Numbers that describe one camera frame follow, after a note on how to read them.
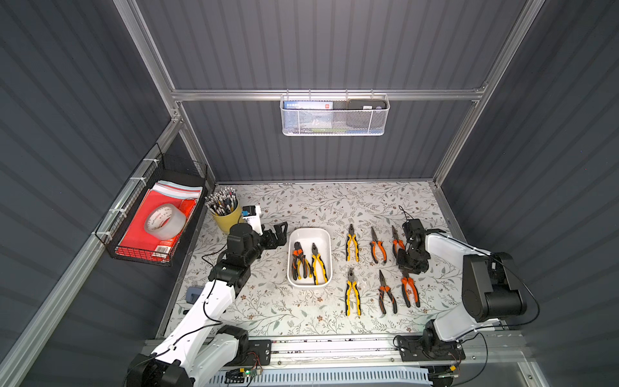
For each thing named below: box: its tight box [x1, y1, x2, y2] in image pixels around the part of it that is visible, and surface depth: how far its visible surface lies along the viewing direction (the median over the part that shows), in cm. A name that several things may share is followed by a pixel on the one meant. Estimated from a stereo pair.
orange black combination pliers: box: [400, 272, 421, 308], surface depth 88 cm
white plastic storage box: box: [286, 227, 333, 288], surface depth 96 cm
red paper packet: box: [114, 180, 204, 263], surface depth 70 cm
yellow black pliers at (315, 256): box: [311, 242, 329, 286], surface depth 94 cm
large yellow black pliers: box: [344, 267, 362, 317], surface depth 86 cm
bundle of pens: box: [204, 186, 238, 216], surface depth 92 cm
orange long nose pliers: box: [378, 269, 398, 315], surface depth 86 cm
